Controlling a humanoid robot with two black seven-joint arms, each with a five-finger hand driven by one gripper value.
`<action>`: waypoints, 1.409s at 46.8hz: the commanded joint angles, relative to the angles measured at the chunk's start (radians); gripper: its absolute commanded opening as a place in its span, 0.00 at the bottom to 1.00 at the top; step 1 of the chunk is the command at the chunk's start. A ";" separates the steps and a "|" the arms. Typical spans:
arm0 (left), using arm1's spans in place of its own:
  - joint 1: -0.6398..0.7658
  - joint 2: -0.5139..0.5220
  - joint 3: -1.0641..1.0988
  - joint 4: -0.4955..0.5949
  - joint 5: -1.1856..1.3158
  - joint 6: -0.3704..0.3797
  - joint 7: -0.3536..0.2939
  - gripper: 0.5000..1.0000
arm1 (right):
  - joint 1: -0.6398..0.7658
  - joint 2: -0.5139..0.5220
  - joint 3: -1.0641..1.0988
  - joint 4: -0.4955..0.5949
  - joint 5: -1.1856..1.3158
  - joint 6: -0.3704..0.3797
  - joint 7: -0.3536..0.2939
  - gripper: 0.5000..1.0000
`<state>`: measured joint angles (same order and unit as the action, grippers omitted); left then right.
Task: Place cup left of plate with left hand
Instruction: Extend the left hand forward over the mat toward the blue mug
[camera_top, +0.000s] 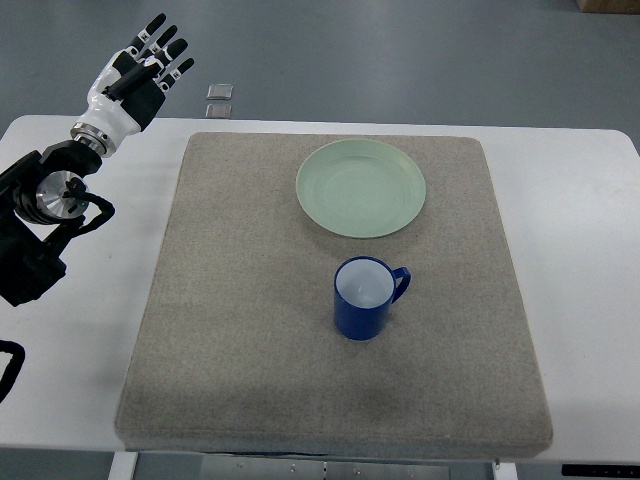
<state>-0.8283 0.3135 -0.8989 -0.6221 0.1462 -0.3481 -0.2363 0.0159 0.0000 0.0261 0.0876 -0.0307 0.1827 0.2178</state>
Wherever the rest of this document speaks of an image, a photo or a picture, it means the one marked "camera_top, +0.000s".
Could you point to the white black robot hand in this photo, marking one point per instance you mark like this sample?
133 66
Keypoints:
108 120

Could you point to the metal table frame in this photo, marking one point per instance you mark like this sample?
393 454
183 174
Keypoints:
234 467

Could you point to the lower metal floor plate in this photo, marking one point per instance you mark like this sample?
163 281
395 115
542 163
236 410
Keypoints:
218 111

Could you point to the metal floor plate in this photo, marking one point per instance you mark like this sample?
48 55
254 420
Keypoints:
219 92
218 111

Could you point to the blue mug white inside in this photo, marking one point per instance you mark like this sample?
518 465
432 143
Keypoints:
364 289

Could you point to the beige felt mat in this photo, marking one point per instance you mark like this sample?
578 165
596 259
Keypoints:
237 350

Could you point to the black device under table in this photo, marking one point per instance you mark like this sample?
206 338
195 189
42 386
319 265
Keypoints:
600 471

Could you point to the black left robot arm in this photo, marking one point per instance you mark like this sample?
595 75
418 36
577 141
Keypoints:
45 202

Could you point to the cardboard box corner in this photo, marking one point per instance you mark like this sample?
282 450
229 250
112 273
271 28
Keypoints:
627 7

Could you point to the light green plate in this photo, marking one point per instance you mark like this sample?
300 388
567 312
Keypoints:
360 188

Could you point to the upper metal floor plate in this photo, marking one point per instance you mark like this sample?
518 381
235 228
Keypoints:
219 92

